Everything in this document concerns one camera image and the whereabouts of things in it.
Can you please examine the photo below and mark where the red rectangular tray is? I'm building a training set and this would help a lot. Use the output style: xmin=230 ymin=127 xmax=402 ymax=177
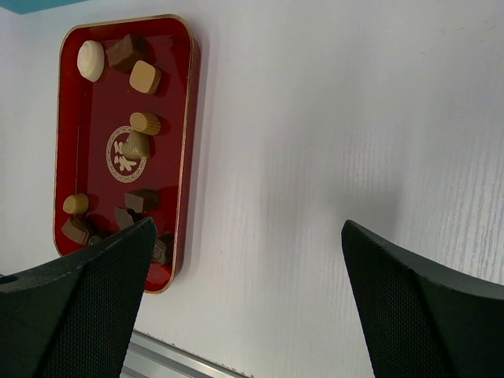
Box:
xmin=53 ymin=14 xmax=201 ymax=295

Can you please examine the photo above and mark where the teal tin lid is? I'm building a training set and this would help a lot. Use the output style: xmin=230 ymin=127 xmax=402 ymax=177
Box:
xmin=0 ymin=0 xmax=81 ymax=15

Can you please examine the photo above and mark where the brown bar chocolate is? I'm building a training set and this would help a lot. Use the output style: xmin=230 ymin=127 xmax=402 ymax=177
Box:
xmin=61 ymin=217 xmax=96 ymax=246

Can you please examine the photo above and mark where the tan cup chocolate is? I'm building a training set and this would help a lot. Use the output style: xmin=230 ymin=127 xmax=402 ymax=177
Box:
xmin=129 ymin=112 xmax=161 ymax=135

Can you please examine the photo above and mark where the white round chocolate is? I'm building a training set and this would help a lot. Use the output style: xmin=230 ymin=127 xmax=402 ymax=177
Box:
xmin=77 ymin=40 xmax=105 ymax=83

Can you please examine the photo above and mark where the tan cone chocolate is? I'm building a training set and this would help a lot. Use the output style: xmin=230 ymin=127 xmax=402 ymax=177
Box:
xmin=121 ymin=130 xmax=150 ymax=159

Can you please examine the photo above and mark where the brown block chocolate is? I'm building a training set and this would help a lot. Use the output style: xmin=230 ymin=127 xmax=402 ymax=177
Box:
xmin=106 ymin=34 xmax=148 ymax=72

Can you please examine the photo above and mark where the dark diamond chocolate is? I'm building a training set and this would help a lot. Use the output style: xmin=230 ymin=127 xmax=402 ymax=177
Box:
xmin=114 ymin=207 xmax=142 ymax=231

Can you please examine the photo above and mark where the light square chocolate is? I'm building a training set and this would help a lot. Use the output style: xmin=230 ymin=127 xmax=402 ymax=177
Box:
xmin=129 ymin=60 xmax=162 ymax=95

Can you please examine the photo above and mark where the dark swirl chocolate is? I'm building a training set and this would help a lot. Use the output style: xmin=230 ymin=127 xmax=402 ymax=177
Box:
xmin=152 ymin=234 xmax=174 ymax=265

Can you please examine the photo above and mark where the tan cylinder chocolate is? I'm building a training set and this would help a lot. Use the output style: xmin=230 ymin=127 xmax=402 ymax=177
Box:
xmin=63 ymin=193 xmax=89 ymax=214

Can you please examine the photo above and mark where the aluminium rail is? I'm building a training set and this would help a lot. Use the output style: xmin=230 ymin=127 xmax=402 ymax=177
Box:
xmin=120 ymin=330 xmax=253 ymax=378

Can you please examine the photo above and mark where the dark square chocolate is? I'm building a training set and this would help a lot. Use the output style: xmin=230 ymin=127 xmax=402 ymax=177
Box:
xmin=124 ymin=189 xmax=160 ymax=213

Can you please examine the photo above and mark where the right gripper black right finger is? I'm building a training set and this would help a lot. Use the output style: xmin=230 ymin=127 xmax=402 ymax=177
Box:
xmin=341 ymin=220 xmax=503 ymax=377

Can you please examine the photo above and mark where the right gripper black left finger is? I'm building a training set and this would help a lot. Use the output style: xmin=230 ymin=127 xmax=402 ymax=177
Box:
xmin=1 ymin=217 xmax=157 ymax=377

